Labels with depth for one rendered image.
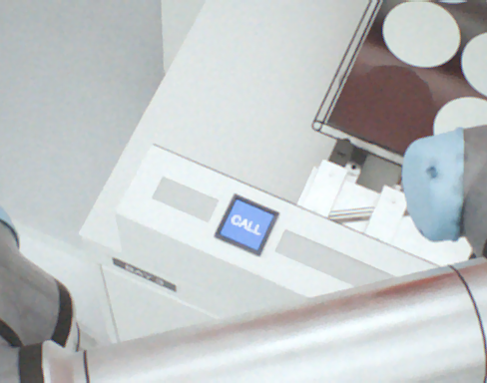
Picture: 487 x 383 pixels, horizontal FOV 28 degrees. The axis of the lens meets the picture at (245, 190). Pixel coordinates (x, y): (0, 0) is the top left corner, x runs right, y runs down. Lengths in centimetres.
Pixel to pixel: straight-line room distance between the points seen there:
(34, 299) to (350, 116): 66
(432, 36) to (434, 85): 7
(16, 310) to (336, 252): 53
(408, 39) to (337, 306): 77
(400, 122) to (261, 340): 72
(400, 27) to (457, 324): 79
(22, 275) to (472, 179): 30
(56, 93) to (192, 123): 100
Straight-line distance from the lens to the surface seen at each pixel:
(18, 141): 223
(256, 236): 109
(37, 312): 67
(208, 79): 133
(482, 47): 132
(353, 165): 126
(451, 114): 127
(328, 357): 55
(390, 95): 126
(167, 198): 111
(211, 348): 55
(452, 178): 67
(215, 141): 129
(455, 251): 121
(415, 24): 132
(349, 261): 110
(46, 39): 235
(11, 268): 66
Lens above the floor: 198
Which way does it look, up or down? 67 degrees down
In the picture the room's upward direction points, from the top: 8 degrees clockwise
